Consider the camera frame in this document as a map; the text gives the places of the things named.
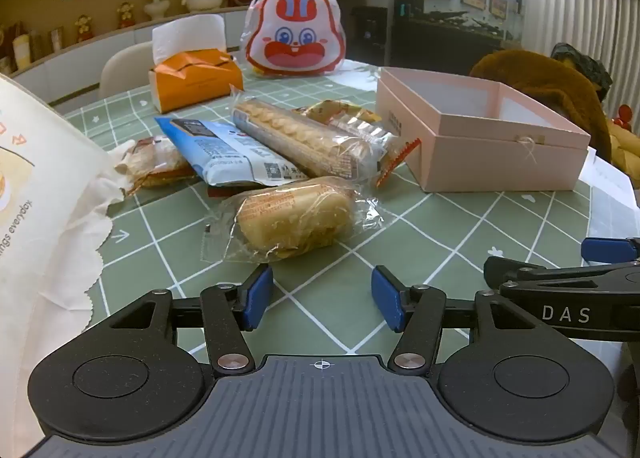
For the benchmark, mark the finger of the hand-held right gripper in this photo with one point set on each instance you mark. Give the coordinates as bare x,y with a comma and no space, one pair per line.
550,276
610,251

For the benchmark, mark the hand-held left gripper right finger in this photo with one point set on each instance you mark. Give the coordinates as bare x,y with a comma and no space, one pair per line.
387,298

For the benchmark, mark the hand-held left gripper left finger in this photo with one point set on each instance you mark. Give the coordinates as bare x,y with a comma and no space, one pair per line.
257,295

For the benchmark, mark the bread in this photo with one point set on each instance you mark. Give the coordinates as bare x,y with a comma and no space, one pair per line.
290,218

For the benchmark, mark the pink cardboard box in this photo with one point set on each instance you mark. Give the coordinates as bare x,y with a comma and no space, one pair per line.
475,157

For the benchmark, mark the wafer packet with red ends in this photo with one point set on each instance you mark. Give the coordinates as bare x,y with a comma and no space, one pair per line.
400,157

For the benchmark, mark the blue white snack packet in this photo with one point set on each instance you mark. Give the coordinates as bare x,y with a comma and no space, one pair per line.
220,147

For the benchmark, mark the long cracker pack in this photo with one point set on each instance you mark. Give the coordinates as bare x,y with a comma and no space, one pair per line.
295,137

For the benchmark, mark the white paper sheet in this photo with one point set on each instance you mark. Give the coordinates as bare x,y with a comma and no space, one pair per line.
610,188

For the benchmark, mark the yellow plush toy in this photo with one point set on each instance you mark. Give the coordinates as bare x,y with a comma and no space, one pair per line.
625,137

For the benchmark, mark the brown cake in clear wrapper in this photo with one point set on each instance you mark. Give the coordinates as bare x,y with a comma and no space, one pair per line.
150,162

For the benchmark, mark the yellow snack packet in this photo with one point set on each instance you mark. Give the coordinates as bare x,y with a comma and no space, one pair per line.
345,112

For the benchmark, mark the dark patterned cloth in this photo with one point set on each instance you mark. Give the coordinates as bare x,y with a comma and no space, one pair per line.
585,62

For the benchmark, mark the orange tissue box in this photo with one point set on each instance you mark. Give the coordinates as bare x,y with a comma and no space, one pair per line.
195,80

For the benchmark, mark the white printed cloth bag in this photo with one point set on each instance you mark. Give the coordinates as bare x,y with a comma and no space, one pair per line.
45,188

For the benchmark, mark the grey pleated curtain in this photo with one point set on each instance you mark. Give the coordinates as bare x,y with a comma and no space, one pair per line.
580,12

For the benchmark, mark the white chair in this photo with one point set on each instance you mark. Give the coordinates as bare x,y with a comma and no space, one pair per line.
125,70

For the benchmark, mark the red white rabbit face bag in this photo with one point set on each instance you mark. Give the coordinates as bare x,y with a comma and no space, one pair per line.
295,32

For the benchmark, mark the black appliance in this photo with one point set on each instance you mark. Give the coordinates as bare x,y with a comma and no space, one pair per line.
370,32

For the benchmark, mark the black glass cabinet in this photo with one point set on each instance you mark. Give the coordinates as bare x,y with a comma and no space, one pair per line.
450,27

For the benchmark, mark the white tissue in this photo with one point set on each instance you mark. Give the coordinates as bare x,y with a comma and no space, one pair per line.
187,35

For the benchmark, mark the white vase with plant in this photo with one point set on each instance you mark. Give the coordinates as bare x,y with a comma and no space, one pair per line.
156,5

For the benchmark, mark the small red yellow figurine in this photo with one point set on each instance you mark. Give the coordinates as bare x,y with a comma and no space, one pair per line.
84,28
125,16

